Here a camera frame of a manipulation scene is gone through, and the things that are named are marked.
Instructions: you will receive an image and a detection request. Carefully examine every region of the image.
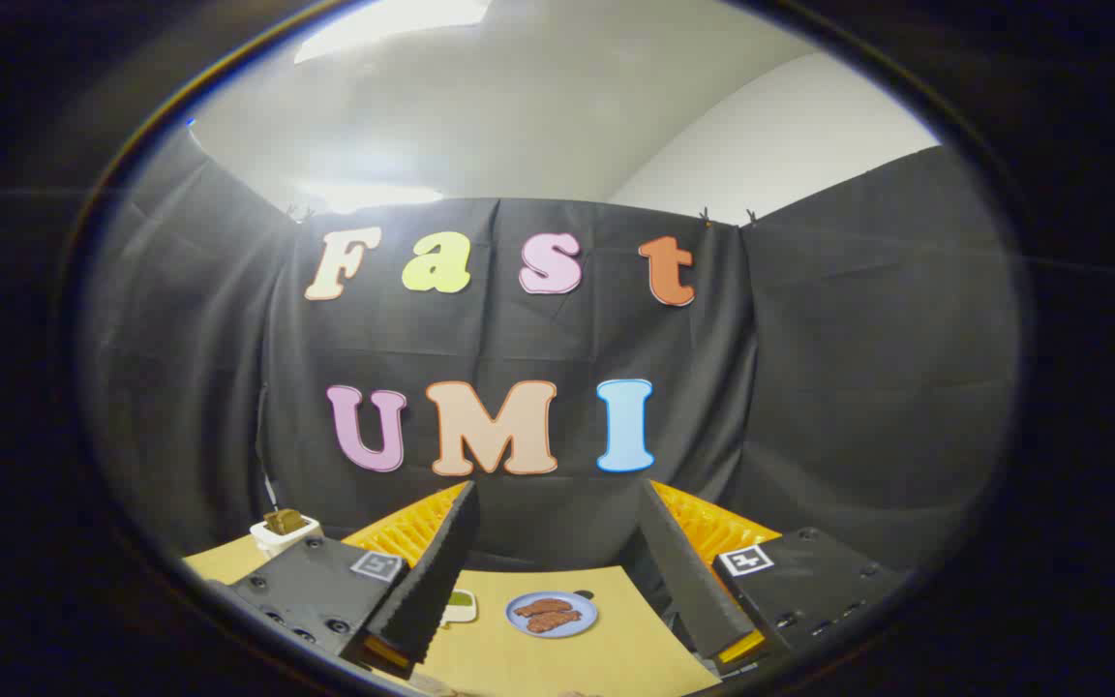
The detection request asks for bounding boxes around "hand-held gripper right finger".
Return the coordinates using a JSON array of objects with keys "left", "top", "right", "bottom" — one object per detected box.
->
[{"left": 635, "top": 479, "right": 909, "bottom": 677}]

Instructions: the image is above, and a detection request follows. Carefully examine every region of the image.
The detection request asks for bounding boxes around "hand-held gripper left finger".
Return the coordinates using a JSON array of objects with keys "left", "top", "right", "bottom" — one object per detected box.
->
[{"left": 226, "top": 480, "right": 481, "bottom": 679}]

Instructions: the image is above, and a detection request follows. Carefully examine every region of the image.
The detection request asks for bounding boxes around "blue plate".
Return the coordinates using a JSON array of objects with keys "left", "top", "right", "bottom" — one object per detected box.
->
[{"left": 505, "top": 591, "right": 600, "bottom": 639}]

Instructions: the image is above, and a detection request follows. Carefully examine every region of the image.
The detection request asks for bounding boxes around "wooden table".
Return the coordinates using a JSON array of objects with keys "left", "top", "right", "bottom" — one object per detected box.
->
[{"left": 180, "top": 535, "right": 723, "bottom": 697}]

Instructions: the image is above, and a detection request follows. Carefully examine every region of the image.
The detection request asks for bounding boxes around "white square container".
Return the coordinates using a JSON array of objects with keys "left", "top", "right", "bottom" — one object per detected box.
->
[{"left": 250, "top": 516, "right": 323, "bottom": 559}]

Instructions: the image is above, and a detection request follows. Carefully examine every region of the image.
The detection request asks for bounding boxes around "black backdrop cloth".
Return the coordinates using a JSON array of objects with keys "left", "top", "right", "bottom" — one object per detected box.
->
[{"left": 83, "top": 131, "right": 1023, "bottom": 582}]

